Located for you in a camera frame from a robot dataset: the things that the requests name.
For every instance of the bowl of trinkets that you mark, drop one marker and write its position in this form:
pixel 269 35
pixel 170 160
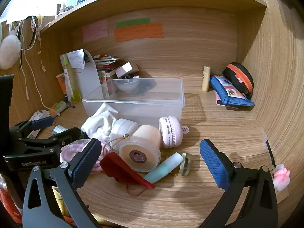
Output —
pixel 127 85

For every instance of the red plastic piece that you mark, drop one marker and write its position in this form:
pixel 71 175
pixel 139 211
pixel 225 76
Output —
pixel 123 168

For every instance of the orange tube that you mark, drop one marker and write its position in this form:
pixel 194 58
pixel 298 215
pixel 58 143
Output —
pixel 61 83

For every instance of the orange sticky note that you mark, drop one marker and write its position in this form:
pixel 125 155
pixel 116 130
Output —
pixel 137 32

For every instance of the pink round pad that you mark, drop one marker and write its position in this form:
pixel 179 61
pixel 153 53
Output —
pixel 68 150

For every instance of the white tape roll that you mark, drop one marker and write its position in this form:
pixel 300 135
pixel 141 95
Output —
pixel 142 147

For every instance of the pink paw toy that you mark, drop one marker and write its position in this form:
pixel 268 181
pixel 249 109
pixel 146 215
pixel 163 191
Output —
pixel 281 177

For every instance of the clear plastic storage box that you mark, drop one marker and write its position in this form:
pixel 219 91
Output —
pixel 147 106

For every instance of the white wrapped packet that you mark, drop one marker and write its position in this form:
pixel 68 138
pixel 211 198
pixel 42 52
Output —
pixel 38 117

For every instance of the white fluffy pompom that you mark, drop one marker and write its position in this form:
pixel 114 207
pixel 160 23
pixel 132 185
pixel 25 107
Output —
pixel 9 51

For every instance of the small silver can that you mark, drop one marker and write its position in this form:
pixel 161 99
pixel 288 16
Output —
pixel 59 130

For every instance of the small white box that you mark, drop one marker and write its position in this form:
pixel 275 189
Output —
pixel 125 70

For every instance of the stack of books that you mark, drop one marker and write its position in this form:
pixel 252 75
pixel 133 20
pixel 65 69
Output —
pixel 106 63

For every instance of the thin rubber band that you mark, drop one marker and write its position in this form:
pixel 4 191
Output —
pixel 111 140

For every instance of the white curved stand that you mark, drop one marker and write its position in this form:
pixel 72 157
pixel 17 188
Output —
pixel 87 80

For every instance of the pink white round device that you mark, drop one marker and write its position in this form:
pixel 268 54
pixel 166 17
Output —
pixel 171 131

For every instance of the small rabbit sticker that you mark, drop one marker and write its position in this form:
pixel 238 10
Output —
pixel 185 129

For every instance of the blue patchwork pencil pouch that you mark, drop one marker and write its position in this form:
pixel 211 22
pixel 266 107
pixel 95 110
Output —
pixel 230 92

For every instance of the beige upright tube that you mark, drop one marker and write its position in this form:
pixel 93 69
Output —
pixel 206 78

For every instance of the wooden desk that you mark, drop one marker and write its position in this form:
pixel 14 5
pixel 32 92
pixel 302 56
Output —
pixel 190 206

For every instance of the teal squeeze tube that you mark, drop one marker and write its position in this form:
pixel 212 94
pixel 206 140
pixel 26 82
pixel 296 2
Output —
pixel 163 167

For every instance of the green spray bottle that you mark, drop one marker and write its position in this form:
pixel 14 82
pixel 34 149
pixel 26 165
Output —
pixel 71 85

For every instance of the black orange zip case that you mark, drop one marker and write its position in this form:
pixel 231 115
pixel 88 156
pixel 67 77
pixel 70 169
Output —
pixel 239 76

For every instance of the green white tube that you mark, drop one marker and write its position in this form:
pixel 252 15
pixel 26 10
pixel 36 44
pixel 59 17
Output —
pixel 58 108

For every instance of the white cloth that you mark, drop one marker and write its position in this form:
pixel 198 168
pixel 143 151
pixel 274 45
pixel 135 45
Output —
pixel 99 123

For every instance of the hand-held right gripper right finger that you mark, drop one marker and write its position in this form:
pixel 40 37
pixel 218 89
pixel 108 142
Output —
pixel 213 163

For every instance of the white cream jar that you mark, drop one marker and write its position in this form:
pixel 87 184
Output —
pixel 123 128

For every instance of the person's left forearm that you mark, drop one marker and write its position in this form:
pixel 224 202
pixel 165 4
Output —
pixel 9 204

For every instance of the black pen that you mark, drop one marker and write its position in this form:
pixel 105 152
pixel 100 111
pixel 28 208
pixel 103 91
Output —
pixel 270 153

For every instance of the green sticky note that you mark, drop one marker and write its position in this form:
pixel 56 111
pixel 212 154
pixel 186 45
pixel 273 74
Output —
pixel 133 22

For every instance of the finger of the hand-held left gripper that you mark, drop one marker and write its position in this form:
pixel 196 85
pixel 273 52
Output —
pixel 66 134
pixel 42 122

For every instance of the yellow cloth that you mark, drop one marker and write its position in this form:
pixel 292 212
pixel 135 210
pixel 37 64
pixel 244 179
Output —
pixel 59 201

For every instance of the pink sticky note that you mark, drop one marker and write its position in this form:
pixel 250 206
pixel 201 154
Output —
pixel 95 30

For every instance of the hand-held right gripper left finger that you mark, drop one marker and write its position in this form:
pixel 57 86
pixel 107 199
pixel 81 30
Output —
pixel 86 161

